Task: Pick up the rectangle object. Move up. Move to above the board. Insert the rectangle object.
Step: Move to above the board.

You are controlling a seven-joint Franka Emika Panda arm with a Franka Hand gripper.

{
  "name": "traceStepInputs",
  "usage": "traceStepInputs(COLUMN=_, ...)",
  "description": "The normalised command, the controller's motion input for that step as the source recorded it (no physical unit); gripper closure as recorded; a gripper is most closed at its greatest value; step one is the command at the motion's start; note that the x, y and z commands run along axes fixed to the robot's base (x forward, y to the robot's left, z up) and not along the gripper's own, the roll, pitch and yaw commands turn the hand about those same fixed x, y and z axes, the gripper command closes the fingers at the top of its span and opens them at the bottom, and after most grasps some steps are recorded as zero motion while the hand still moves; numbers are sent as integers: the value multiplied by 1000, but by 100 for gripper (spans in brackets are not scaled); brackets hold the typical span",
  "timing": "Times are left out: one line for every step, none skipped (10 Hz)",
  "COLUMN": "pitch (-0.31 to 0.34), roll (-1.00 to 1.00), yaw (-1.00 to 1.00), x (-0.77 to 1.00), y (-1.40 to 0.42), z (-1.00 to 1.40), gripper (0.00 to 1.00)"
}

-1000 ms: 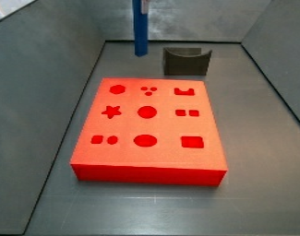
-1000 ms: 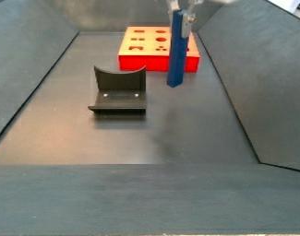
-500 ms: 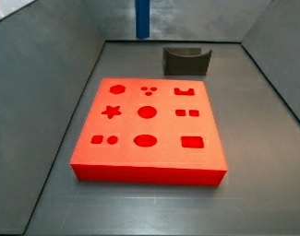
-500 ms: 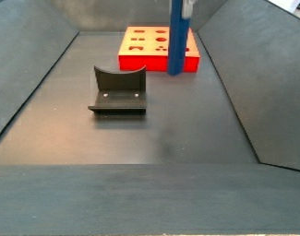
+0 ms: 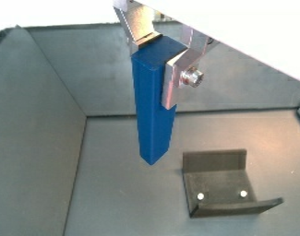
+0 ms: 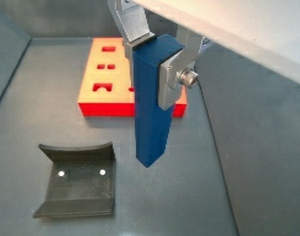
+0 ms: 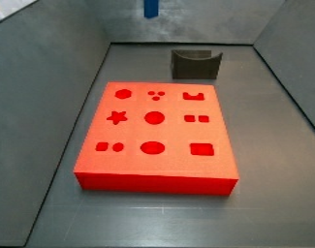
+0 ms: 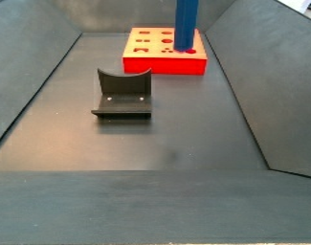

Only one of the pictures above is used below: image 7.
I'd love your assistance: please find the blue rectangular block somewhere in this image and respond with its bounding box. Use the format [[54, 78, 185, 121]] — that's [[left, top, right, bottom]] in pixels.
[[144, 0, 160, 18]]

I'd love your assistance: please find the red shape-sorting board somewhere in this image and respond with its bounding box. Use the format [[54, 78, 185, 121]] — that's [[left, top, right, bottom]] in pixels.
[[74, 82, 239, 196]]

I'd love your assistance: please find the black curved cradle holder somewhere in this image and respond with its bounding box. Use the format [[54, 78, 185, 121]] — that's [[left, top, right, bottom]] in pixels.
[[172, 49, 223, 79]]

